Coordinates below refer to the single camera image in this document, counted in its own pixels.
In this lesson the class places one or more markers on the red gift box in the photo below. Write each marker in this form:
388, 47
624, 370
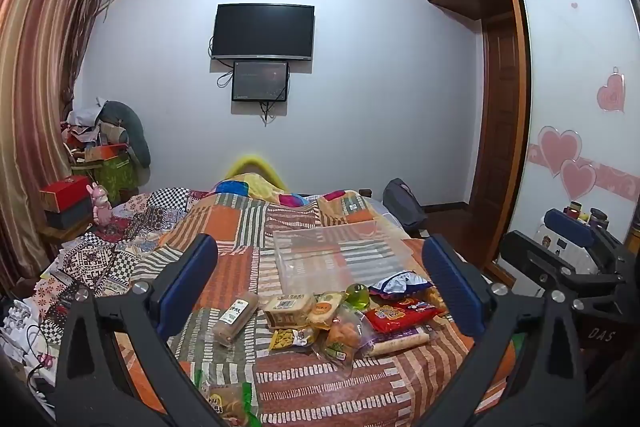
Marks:
65, 192

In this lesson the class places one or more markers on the clear plastic container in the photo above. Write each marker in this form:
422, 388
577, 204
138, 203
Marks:
340, 257

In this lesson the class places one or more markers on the brown roll cake packet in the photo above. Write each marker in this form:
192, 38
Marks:
235, 314

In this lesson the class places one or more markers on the orange face snack packet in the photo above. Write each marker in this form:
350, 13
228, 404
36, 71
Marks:
325, 307

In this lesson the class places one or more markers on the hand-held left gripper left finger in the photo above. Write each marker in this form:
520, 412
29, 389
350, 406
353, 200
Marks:
192, 277

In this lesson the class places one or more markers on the green snack packet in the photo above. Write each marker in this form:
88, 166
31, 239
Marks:
227, 402

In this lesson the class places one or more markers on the long beige biscuit packet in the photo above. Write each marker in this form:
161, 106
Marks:
400, 341

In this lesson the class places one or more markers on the wooden nightstand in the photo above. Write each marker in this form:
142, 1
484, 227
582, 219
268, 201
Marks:
60, 233

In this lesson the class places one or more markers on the yellow lid jar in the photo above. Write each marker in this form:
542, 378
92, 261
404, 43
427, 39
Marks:
575, 209

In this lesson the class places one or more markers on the flat orange box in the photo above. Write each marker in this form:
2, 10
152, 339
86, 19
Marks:
102, 153

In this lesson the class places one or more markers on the blue and white snack packet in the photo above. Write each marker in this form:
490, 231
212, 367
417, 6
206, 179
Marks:
400, 283

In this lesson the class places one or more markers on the green jelly cup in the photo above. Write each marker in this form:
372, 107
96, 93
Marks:
357, 294

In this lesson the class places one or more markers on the patchwork blanket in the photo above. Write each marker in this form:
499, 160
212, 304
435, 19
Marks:
300, 382

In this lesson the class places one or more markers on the dark jar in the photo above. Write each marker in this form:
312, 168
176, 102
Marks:
597, 217

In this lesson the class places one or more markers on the dark grey box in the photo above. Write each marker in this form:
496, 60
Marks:
70, 216

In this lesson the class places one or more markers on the pink toy rabbit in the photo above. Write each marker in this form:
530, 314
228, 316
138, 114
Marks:
102, 204

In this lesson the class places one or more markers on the pile of clothes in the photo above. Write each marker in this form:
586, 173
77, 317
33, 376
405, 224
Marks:
85, 127

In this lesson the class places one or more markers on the black wall television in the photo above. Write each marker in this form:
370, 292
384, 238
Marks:
262, 32

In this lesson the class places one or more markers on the small black wall screen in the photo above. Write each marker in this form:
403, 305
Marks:
260, 81

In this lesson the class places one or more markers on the white sliding wardrobe door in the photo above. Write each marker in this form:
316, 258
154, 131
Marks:
565, 82

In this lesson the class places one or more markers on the clear bag of orange snacks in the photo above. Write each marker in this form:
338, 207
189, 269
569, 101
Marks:
345, 339

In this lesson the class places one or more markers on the green cardboard box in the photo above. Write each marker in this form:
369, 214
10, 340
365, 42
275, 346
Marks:
117, 177

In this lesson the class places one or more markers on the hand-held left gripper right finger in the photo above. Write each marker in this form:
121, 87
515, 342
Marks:
450, 282

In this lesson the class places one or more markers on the red snack packet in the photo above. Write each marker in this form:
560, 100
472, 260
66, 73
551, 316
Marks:
402, 314

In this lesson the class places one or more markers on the yellow plush item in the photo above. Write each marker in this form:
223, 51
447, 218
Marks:
252, 166

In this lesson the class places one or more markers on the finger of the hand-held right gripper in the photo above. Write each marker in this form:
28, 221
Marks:
572, 229
525, 247

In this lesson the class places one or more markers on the brown wooden door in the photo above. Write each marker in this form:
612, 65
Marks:
500, 107

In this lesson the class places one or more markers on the striped brown curtain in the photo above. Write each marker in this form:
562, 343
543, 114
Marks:
35, 82

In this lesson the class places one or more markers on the white lace cloth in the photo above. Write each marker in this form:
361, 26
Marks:
17, 322

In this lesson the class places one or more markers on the yellow snack packet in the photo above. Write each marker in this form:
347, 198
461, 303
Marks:
290, 338

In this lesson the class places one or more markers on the white container with sticker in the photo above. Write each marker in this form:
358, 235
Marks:
549, 239

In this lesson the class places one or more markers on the dark backpack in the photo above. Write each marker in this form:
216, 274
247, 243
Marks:
402, 202

